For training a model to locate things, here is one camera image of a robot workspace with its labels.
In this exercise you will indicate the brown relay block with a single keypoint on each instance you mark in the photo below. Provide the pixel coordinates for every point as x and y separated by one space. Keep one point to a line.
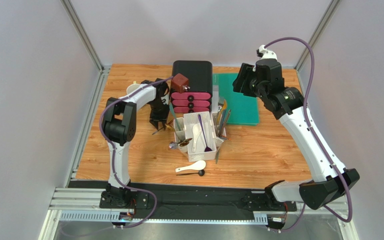
180 83

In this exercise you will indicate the yellow-green mug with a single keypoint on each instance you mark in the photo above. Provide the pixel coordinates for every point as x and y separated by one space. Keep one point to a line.
132 88

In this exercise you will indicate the gold handled knife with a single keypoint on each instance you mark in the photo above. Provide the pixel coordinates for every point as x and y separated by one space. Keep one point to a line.
224 107

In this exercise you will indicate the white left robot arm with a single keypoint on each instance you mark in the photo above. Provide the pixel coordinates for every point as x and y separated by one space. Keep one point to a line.
118 125

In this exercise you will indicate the teal plastic knife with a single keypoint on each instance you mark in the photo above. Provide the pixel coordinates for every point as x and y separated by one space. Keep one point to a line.
175 119

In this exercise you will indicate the white ceramic spoon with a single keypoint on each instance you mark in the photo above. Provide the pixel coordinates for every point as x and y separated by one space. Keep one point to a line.
196 166
196 132

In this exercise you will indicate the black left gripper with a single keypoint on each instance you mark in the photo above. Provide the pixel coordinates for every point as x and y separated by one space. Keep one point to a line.
155 118

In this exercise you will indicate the black and pink drawer box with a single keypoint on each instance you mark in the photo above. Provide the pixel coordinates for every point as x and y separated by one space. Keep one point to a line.
198 96

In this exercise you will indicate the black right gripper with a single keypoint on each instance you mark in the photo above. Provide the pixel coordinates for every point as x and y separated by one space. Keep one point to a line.
244 80

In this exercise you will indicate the silver spoon in caddy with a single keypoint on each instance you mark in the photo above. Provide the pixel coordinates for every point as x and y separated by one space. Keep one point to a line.
173 145

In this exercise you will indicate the purple metal spoon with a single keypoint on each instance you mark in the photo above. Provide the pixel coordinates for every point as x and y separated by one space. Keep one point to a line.
207 148

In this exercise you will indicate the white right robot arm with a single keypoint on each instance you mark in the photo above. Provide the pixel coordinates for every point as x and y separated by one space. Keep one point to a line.
330 179

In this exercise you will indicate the black mounting rail base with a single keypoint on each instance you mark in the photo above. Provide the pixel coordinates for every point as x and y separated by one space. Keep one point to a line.
180 202

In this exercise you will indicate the black small spoon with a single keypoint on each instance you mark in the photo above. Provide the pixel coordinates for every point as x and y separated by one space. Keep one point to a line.
199 172

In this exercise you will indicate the gold spoon in caddy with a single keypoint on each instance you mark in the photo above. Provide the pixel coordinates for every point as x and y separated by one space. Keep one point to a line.
169 127

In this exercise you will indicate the teal plastic spoon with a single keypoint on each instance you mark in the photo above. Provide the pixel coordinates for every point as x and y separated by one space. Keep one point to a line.
217 155

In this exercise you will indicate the white perforated utensil caddy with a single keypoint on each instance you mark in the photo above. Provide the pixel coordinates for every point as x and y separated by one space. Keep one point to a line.
187 121

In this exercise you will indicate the teal cutting mat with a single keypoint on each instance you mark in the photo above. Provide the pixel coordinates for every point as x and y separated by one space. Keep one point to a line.
244 109

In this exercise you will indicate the large silver fork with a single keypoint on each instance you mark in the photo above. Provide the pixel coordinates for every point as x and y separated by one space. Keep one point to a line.
220 104

